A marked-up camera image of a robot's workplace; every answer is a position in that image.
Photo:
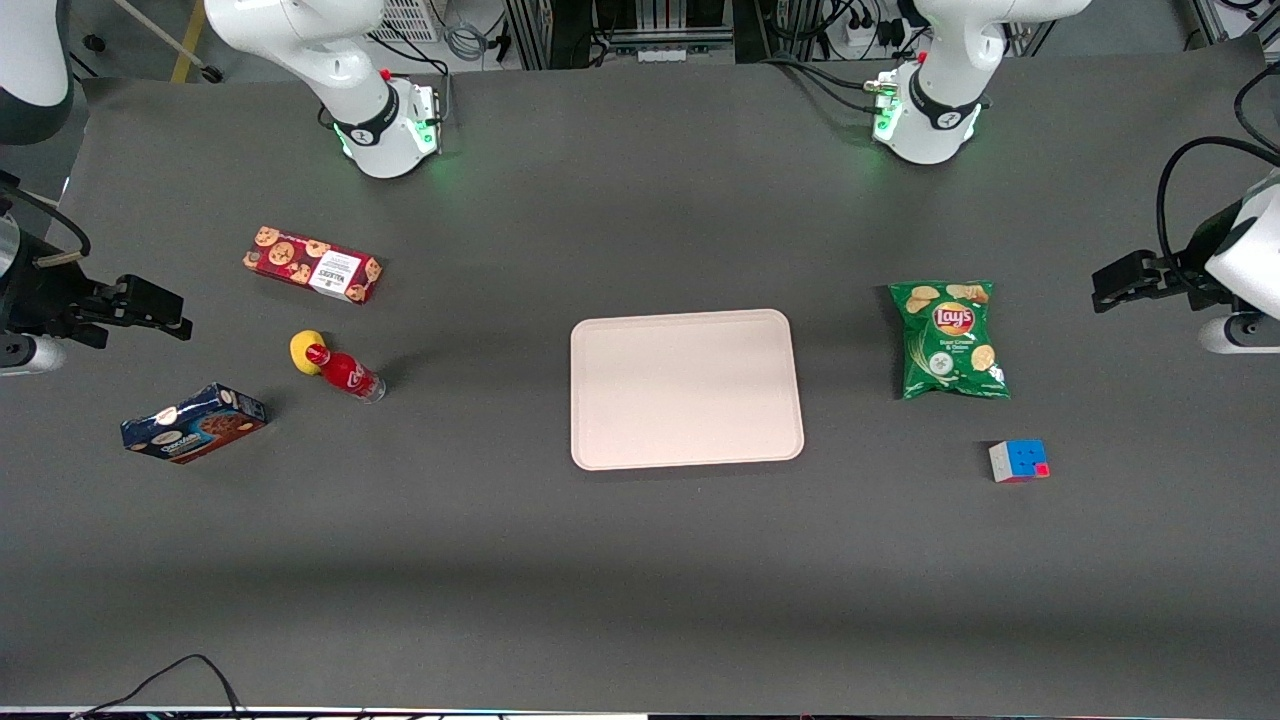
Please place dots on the white pole with caster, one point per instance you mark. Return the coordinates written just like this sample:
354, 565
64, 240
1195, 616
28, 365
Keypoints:
170, 35

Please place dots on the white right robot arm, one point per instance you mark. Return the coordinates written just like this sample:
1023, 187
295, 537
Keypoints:
372, 130

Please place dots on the white power strip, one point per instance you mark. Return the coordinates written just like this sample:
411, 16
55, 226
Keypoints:
872, 30

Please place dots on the red cookie box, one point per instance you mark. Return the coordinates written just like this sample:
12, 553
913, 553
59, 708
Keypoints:
300, 262

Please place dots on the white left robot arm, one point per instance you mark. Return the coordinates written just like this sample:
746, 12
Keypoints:
935, 120

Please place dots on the dark grey table mat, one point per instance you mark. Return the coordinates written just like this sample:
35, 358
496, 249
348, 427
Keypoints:
640, 600

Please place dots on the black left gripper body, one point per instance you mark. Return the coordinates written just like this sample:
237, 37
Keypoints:
1186, 271

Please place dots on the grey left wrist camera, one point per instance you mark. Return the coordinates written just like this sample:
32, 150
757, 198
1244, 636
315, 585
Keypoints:
1240, 335

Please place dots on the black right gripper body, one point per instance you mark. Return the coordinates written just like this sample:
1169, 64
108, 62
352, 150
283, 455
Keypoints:
42, 297

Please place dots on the aluminium equipment rack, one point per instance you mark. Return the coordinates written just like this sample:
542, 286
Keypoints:
640, 30

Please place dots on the blue chocolate cookie box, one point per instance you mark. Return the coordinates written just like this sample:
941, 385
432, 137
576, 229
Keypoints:
195, 425

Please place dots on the red coke bottle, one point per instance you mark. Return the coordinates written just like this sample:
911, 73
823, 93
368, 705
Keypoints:
348, 375

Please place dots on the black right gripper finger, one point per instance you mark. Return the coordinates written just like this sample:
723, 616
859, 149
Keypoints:
165, 329
150, 300

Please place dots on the yellow lemon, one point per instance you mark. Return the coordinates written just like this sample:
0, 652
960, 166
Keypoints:
302, 350

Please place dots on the beige plastic tray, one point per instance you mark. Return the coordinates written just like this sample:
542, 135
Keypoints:
685, 390

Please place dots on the white vented box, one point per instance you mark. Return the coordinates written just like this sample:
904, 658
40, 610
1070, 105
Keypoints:
410, 18

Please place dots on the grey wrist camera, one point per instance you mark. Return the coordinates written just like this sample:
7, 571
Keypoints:
30, 355
1240, 335

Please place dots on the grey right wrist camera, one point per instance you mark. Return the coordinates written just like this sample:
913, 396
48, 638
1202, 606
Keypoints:
30, 355

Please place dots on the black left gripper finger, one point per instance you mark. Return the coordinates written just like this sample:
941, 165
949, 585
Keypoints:
1125, 298
1125, 272

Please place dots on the green Lay's chip bag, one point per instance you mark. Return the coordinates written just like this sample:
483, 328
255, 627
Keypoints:
950, 345

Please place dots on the colourful Rubik's cube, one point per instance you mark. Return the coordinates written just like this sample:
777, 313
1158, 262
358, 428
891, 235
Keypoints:
1018, 460

